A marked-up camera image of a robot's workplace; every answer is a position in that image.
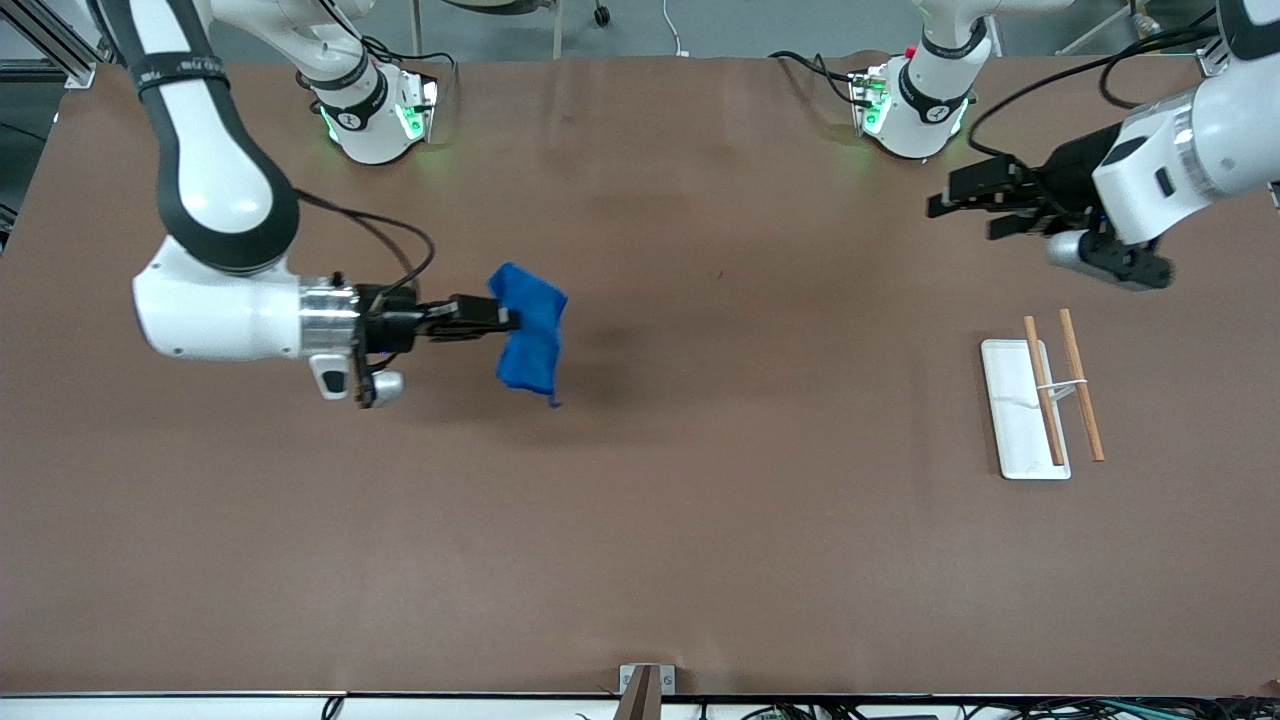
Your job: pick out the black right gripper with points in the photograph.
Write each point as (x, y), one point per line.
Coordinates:
(392, 326)

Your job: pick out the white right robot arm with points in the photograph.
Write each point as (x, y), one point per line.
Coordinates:
(215, 180)

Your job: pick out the brown table cover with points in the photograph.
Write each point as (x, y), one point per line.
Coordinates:
(640, 500)

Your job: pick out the white towel rack wooden bars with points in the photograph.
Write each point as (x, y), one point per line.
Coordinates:
(1010, 430)

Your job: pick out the white metal rod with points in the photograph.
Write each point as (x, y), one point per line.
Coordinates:
(1095, 30)

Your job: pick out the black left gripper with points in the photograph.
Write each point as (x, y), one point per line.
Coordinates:
(1072, 172)

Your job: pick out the aluminium frame post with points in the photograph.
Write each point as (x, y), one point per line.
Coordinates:
(60, 55)
(1212, 62)

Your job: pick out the blue towel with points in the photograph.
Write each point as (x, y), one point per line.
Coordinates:
(530, 340)

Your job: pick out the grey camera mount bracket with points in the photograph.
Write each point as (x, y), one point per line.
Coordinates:
(640, 690)

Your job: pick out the chair base with caster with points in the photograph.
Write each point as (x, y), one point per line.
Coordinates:
(601, 15)

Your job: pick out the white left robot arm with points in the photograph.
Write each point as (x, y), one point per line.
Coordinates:
(1200, 140)

